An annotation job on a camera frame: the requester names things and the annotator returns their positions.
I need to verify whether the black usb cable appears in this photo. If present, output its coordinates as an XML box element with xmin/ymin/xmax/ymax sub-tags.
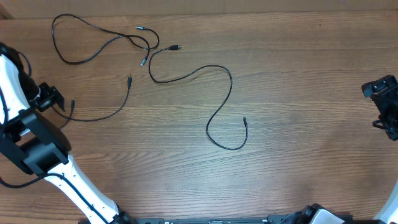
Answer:
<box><xmin>51</xmin><ymin>74</ymin><xmax>133</xmax><ymax>130</ymax></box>
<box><xmin>147</xmin><ymin>44</ymin><xmax>249</xmax><ymax>151</ymax></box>
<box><xmin>50</xmin><ymin>13</ymin><xmax>160</xmax><ymax>67</ymax></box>

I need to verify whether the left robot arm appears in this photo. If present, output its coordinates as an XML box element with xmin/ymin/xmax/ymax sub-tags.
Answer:
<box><xmin>1</xmin><ymin>44</ymin><xmax>134</xmax><ymax>223</ymax></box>

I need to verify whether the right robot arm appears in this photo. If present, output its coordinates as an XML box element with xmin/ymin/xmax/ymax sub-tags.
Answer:
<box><xmin>361</xmin><ymin>75</ymin><xmax>397</xmax><ymax>223</ymax></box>

